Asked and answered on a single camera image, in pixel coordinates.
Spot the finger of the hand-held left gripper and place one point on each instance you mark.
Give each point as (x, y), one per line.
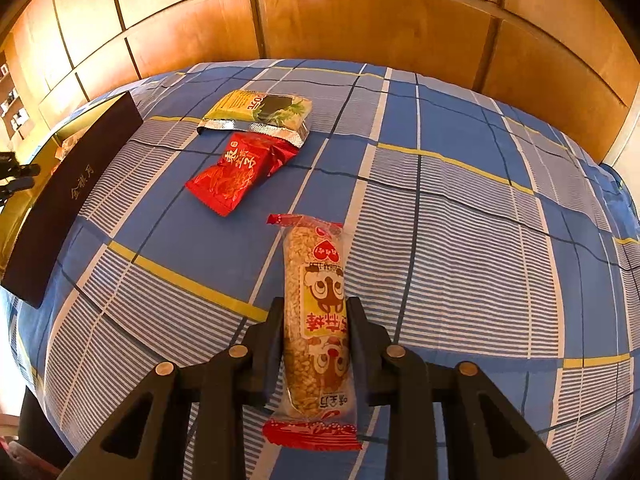
(20, 170)

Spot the long puffed rice bar packet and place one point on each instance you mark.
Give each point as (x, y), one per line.
(315, 285)

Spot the blue plaid bed sheet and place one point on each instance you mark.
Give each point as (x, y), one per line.
(450, 260)

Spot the wall shelf with small items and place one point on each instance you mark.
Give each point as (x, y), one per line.
(15, 105)

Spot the dark cloth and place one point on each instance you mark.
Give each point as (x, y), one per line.
(40, 430)

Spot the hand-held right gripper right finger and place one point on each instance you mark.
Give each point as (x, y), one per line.
(360, 355)

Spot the red snack packet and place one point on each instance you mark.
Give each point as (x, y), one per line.
(235, 175)

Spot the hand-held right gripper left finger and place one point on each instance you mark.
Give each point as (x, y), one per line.
(272, 355)

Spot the dark gift box gold interior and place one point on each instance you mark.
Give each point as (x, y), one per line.
(75, 185)

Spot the yellow green foil snack packet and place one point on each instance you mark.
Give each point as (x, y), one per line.
(250, 105)

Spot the wooden wardrobe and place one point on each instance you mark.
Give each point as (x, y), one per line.
(375, 25)

